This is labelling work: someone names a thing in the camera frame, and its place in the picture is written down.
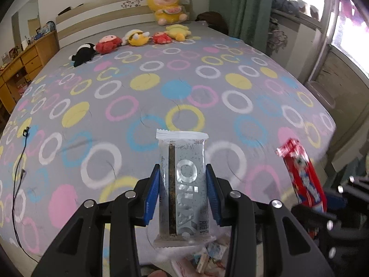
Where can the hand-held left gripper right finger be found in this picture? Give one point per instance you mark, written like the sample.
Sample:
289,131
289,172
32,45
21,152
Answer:
214,196

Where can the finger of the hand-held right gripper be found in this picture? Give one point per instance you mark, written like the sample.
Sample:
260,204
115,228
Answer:
314,215
346,196

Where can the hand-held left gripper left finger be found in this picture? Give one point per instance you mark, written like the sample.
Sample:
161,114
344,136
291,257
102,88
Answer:
152,196

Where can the grey speckled snack packet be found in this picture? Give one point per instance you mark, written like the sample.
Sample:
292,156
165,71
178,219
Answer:
186,187

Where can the red snack packet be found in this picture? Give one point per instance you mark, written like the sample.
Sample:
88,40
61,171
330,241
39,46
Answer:
302,176

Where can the white red-printed plastic bag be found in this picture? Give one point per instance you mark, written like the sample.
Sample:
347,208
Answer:
184,262

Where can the person's left hand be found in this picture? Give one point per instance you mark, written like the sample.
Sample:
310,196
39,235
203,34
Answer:
157,274

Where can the black and white plush toy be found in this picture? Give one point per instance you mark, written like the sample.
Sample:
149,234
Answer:
83,54

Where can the small red plush toy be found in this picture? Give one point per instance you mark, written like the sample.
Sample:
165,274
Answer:
160,38

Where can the red crab plush toy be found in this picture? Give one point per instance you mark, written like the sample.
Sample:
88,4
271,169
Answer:
108,43

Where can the yellow and white plush toy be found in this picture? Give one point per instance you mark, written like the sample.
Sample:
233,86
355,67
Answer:
135,38

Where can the yellow-green plush toy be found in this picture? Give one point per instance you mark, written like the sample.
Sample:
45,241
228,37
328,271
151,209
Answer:
178,31

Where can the window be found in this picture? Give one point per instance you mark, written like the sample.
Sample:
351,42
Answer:
346,20

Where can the dark brown bag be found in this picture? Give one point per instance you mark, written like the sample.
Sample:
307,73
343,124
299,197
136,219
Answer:
213,20

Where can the wooden desk with drawers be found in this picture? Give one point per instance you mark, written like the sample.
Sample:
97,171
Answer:
31,60

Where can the large yellow plush doll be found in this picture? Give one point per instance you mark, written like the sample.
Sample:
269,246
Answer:
165,4

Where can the striped wooden headboard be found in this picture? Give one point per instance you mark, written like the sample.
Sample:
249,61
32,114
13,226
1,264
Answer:
109,8

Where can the green curtain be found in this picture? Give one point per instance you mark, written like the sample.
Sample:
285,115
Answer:
242,3

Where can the assorted small desk items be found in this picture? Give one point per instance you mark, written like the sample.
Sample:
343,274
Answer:
43,30

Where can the blue-grey cloth pile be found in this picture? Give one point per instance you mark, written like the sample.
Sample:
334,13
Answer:
288,3

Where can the wall mirror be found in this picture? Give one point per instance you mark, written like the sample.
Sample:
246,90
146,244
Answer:
24,17

